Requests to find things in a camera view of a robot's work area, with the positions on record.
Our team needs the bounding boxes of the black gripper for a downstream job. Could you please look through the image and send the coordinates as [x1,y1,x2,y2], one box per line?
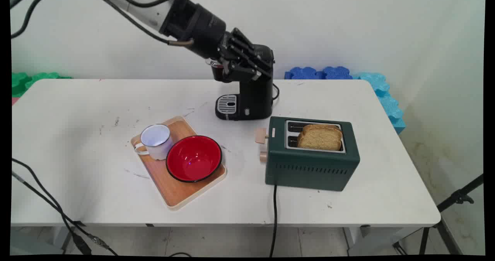
[159,0,275,83]

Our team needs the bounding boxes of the dark red capsule cup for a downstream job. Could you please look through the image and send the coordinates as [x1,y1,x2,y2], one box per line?
[210,59,225,83]

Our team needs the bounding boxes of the black coffee machine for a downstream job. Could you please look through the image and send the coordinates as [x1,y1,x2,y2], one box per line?
[215,44,280,121]

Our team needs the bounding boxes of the blue foam mat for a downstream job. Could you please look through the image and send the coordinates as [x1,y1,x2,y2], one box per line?
[284,66,354,80]

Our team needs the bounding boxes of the toasted bread slice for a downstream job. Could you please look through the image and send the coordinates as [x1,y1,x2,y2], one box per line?
[297,124,343,151]

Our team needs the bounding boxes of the red bowl with black rim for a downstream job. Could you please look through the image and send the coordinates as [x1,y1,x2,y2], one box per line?
[166,135,223,183]

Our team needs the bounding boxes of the white enamel mug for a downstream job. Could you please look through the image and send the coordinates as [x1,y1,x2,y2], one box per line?
[134,124,174,160]

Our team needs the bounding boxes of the dark green toaster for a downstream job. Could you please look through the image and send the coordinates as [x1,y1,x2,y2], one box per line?
[254,116,361,192]

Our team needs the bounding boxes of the cyan foam mat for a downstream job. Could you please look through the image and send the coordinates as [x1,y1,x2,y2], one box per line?
[353,72,406,135]

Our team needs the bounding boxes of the wooden serving tray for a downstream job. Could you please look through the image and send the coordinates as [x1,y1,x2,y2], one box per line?
[130,116,227,210]

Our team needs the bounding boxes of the white table leg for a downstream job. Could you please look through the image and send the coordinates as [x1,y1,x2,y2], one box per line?
[49,225,75,254]
[343,225,424,257]

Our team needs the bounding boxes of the green foam mat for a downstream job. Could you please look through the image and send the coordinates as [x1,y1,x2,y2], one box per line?
[12,72,72,98]

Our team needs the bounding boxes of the black tripod stand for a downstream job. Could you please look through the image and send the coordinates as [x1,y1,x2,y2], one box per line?
[394,174,485,256]

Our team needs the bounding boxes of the black toaster power cable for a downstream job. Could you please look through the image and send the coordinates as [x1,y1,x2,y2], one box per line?
[269,184,278,257]

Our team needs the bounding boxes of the black hanging cable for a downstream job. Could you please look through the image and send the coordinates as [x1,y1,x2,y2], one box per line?
[11,0,55,39]

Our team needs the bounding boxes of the black cable with connector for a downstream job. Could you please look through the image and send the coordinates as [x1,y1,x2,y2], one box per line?
[12,171,93,256]

